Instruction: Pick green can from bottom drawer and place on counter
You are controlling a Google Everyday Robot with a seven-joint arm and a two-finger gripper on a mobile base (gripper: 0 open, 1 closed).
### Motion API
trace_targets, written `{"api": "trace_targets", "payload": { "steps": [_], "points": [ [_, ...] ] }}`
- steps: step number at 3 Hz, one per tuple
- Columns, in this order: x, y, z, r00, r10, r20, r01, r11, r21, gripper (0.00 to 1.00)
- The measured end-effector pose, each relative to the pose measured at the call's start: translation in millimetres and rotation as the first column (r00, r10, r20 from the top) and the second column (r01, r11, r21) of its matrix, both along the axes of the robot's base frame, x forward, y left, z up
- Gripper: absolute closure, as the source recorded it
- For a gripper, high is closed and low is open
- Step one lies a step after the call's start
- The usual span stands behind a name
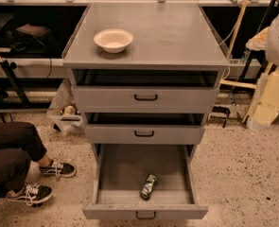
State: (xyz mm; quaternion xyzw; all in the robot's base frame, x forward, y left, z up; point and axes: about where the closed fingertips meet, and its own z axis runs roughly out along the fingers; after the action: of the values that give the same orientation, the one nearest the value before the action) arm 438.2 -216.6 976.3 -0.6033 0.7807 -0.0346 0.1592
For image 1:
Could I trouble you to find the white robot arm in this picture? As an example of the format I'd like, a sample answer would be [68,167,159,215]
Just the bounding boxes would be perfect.
[246,14,279,66]

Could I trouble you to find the grey drawer cabinet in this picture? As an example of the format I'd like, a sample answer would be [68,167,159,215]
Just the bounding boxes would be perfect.
[63,2,228,153]

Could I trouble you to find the grey top drawer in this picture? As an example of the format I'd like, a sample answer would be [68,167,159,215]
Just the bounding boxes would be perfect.
[72,69,218,114]

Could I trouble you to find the black metal stand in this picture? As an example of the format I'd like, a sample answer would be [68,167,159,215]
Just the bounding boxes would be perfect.
[0,47,30,107]

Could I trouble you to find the clear plastic bin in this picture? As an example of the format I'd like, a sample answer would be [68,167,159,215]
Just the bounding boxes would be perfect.
[46,79,84,134]

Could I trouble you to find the black white sneaker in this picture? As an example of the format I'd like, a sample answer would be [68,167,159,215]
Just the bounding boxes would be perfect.
[6,183,52,206]
[39,159,77,178]

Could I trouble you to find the black white far sneaker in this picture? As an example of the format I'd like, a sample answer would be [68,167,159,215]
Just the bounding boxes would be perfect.
[39,159,77,178]

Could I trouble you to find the seated person's dark trousers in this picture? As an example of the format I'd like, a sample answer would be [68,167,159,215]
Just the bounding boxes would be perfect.
[0,122,50,198]

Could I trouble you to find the wooden easel frame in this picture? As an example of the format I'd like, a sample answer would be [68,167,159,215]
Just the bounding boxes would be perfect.
[226,0,268,124]

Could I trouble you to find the grey middle drawer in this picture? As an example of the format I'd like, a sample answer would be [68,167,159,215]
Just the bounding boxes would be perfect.
[85,113,205,145]

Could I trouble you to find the crushed green soda can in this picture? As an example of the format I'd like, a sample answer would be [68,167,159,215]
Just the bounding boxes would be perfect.
[140,174,158,201]

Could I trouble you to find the white paper bowl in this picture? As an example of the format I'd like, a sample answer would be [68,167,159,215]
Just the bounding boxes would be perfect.
[94,28,133,54]

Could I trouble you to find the grey drawer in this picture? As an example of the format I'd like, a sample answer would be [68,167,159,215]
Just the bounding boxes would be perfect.
[85,113,205,145]
[83,145,208,220]
[72,69,218,114]

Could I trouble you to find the grey bottom drawer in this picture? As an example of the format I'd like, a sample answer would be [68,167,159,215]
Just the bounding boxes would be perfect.
[83,145,208,220]

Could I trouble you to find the black white near sneaker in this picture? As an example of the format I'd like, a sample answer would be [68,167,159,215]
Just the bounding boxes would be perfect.
[6,183,52,206]

